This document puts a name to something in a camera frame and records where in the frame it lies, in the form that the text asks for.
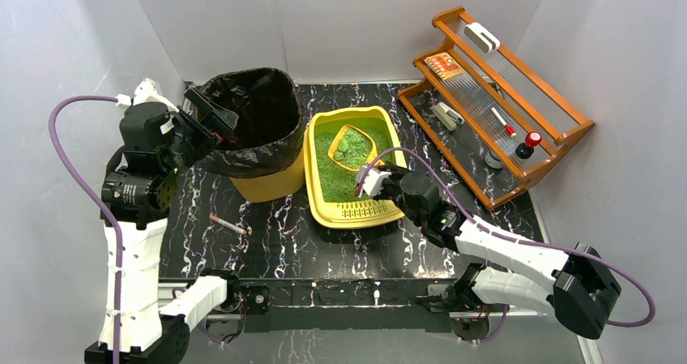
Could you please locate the red capped marker on shelf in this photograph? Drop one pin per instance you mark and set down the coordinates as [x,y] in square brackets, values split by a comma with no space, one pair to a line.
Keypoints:
[510,131]

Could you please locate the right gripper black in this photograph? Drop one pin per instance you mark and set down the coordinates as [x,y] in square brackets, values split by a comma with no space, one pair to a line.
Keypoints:
[390,184]

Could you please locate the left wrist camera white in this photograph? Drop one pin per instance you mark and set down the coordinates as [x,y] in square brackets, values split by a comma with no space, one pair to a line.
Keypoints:
[147,91]

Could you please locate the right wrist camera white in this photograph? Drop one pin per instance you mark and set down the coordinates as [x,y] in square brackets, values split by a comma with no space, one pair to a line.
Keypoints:
[371,185]

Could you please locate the yellow litter box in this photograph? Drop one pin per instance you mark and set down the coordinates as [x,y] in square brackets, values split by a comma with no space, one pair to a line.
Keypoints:
[361,213]

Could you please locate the yellow trash bin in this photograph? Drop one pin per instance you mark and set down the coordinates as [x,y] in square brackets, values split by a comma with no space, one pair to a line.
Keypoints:
[273,186]

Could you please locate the wooden shelf rack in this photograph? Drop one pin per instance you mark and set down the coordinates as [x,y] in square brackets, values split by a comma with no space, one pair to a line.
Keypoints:
[503,80]

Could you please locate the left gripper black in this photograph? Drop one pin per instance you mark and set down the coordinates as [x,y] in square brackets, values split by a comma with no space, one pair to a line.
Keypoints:
[202,119]

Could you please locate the grey white stapler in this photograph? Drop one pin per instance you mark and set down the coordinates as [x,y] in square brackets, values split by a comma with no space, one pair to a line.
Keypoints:
[448,116]

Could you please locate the green litter clump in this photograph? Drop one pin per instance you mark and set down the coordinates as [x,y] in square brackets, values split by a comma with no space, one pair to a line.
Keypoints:
[353,149]

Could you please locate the white marker pen on table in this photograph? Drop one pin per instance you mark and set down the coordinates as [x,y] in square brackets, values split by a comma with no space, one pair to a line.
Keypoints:
[228,225]

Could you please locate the black trash bag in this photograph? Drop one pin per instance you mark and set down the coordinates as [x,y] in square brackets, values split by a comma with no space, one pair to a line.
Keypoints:
[270,128]

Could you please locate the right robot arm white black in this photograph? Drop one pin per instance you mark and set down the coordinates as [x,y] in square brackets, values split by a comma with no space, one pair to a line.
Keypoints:
[575,286]

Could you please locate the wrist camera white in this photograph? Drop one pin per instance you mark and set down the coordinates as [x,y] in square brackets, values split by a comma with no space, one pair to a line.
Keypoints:
[371,185]
[147,91]

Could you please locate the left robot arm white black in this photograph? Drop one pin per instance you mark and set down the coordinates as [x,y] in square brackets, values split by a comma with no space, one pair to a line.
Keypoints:
[137,327]

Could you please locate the small blue white jar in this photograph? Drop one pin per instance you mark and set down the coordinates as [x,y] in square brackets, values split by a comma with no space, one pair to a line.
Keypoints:
[493,161]

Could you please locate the red black stamp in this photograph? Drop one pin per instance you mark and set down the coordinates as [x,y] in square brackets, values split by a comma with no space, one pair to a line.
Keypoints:
[526,149]

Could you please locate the orange card packet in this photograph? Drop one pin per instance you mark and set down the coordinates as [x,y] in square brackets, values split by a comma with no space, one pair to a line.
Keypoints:
[444,65]

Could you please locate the orange litter scoop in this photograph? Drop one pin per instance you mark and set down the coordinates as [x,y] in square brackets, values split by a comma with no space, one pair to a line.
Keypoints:
[339,136]

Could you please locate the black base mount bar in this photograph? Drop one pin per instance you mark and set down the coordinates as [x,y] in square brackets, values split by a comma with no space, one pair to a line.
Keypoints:
[430,305]

